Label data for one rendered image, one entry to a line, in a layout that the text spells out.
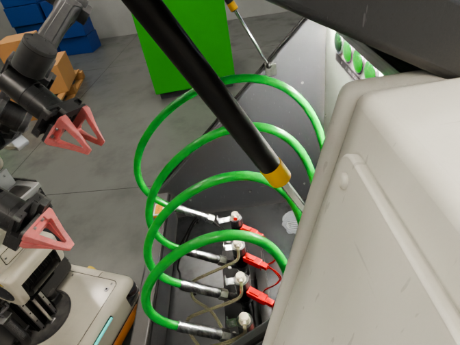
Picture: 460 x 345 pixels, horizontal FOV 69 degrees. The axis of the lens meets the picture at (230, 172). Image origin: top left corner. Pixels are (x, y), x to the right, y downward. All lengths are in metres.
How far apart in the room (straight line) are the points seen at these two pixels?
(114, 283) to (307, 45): 1.42
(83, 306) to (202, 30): 2.94
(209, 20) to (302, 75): 2.98
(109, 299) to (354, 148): 1.67
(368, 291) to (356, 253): 0.02
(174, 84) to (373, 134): 3.93
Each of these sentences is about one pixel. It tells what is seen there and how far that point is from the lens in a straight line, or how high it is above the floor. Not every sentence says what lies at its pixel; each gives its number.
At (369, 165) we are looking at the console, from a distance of 0.18.
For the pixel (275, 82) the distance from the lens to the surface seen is 0.58.
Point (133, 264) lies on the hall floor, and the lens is 2.26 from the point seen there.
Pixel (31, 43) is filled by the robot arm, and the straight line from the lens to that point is 0.71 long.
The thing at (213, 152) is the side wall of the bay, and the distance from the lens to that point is 1.02.
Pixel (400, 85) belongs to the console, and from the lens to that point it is 0.21.
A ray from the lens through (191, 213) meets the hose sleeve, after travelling 0.74.
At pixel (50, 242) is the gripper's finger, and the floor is 1.24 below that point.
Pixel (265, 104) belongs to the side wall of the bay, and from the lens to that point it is 0.95.
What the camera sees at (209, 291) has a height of 1.08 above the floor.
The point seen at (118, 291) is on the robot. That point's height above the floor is 0.27.
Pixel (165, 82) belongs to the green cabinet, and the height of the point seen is 0.21.
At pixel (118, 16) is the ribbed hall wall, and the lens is 7.55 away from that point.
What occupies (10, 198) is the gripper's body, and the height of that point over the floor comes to 1.31.
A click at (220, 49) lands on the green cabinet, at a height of 0.46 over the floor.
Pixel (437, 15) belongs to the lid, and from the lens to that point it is 0.20.
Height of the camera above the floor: 1.63
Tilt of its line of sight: 37 degrees down
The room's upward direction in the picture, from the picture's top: 11 degrees counter-clockwise
